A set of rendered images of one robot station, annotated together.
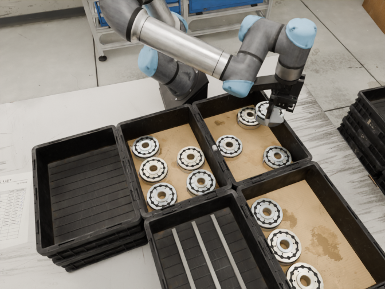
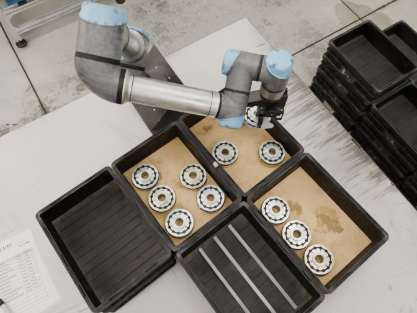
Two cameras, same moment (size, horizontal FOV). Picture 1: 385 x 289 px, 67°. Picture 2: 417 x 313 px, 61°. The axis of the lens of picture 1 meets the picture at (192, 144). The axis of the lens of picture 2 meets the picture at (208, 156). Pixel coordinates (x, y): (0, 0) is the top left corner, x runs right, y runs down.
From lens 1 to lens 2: 40 cm
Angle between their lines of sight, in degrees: 16
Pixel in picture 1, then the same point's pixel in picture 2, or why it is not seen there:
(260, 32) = (242, 69)
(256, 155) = (252, 153)
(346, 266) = (347, 235)
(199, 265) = (231, 272)
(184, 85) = not seen: hidden behind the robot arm
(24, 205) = (39, 265)
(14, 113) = not seen: outside the picture
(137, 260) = (170, 281)
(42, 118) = (10, 165)
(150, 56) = not seen: hidden behind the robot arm
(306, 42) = (286, 74)
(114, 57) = (36, 38)
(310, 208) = (310, 192)
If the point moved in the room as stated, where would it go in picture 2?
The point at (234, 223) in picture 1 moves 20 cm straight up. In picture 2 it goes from (249, 226) to (256, 212)
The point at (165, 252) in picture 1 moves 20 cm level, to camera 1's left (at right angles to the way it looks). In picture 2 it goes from (199, 271) to (143, 290)
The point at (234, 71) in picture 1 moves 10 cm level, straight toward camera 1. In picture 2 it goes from (228, 111) to (233, 143)
